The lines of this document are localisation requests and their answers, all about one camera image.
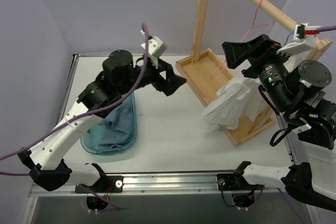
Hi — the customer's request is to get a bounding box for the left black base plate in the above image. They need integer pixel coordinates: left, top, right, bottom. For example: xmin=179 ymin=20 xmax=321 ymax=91
xmin=82 ymin=175 xmax=124 ymax=193

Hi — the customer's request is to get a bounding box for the blue denim skirt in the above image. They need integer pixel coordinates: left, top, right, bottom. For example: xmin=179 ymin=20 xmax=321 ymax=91
xmin=98 ymin=96 xmax=134 ymax=150

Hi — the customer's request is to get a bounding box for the pink wire hanger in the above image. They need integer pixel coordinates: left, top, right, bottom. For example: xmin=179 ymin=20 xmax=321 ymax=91
xmin=211 ymin=0 xmax=276 ymax=79

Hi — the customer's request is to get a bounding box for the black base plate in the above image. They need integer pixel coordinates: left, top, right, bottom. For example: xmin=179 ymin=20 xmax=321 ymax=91
xmin=216 ymin=173 xmax=253 ymax=191
xmin=82 ymin=175 xmax=124 ymax=193

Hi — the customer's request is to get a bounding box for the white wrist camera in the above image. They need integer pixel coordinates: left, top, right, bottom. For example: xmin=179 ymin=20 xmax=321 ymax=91
xmin=277 ymin=23 xmax=321 ymax=57
xmin=148 ymin=36 xmax=167 ymax=69

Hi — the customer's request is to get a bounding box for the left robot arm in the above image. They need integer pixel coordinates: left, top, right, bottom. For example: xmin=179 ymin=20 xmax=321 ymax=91
xmin=18 ymin=50 xmax=186 ymax=192

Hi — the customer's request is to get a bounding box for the teal plastic tray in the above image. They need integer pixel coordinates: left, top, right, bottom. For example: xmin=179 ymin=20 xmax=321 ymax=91
xmin=80 ymin=93 xmax=138 ymax=155

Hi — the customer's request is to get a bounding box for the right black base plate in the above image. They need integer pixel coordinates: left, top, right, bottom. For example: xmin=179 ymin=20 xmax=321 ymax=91
xmin=216 ymin=173 xmax=253 ymax=191

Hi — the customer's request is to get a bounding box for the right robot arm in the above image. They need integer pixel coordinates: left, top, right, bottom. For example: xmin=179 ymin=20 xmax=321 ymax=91
xmin=222 ymin=34 xmax=335 ymax=211

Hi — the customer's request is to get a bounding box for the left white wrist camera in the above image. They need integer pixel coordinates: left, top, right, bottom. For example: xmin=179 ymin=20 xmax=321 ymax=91
xmin=148 ymin=36 xmax=167 ymax=69

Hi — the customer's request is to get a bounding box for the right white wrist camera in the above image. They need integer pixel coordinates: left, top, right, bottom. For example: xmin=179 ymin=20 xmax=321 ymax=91
xmin=277 ymin=23 xmax=321 ymax=57

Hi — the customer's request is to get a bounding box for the white garment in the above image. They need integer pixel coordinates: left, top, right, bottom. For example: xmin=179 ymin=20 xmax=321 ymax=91
xmin=201 ymin=40 xmax=316 ymax=133

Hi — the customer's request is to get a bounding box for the aluminium front rail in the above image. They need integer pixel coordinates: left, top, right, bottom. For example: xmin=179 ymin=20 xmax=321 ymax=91
xmin=28 ymin=170 xmax=314 ymax=197

